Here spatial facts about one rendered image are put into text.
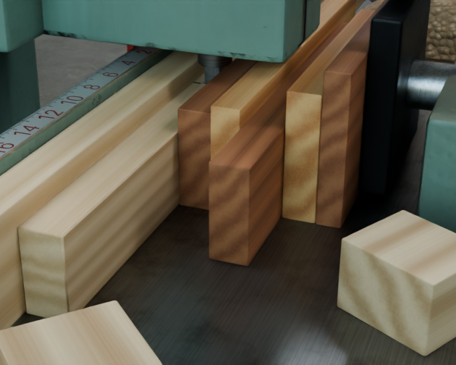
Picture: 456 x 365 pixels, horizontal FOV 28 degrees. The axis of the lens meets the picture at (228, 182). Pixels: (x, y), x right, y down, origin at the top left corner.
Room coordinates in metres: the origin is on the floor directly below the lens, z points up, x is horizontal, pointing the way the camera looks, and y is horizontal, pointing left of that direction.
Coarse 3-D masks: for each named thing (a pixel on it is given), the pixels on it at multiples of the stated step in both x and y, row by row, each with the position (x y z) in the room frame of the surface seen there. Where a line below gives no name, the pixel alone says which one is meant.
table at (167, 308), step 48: (192, 240) 0.37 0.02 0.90; (288, 240) 0.37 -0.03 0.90; (336, 240) 0.37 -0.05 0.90; (144, 288) 0.33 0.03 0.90; (192, 288) 0.33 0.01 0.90; (240, 288) 0.33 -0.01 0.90; (288, 288) 0.33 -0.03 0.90; (336, 288) 0.33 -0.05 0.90; (144, 336) 0.29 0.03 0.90; (192, 336) 0.29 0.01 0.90; (240, 336) 0.29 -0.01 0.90; (288, 336) 0.29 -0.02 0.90; (336, 336) 0.29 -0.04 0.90; (384, 336) 0.29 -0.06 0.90
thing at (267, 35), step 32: (64, 0) 0.47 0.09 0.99; (96, 0) 0.46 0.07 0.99; (128, 0) 0.46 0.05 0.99; (160, 0) 0.45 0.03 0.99; (192, 0) 0.44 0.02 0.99; (224, 0) 0.44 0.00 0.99; (256, 0) 0.43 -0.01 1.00; (288, 0) 0.43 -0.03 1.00; (320, 0) 0.49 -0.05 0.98; (64, 32) 0.47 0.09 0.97; (96, 32) 0.46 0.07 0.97; (128, 32) 0.46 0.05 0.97; (160, 32) 0.45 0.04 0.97; (192, 32) 0.44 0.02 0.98; (224, 32) 0.44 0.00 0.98; (256, 32) 0.43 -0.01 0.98; (288, 32) 0.43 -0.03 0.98; (224, 64) 0.47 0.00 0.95
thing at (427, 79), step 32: (416, 0) 0.44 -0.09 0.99; (384, 32) 0.41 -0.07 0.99; (416, 32) 0.45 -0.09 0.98; (384, 64) 0.41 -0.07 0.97; (416, 64) 0.44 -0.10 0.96; (448, 64) 0.44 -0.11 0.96; (384, 96) 0.41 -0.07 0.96; (416, 96) 0.43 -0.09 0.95; (384, 128) 0.40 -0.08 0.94; (416, 128) 0.48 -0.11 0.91; (384, 160) 0.40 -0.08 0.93; (384, 192) 0.40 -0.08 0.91
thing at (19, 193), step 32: (160, 64) 0.47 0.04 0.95; (192, 64) 0.47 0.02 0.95; (128, 96) 0.42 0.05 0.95; (160, 96) 0.43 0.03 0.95; (96, 128) 0.38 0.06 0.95; (128, 128) 0.40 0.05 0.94; (32, 160) 0.35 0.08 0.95; (64, 160) 0.35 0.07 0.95; (96, 160) 0.37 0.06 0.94; (0, 192) 0.32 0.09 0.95; (32, 192) 0.32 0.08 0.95; (0, 224) 0.30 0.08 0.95; (0, 256) 0.29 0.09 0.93; (0, 288) 0.29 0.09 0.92; (0, 320) 0.29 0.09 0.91
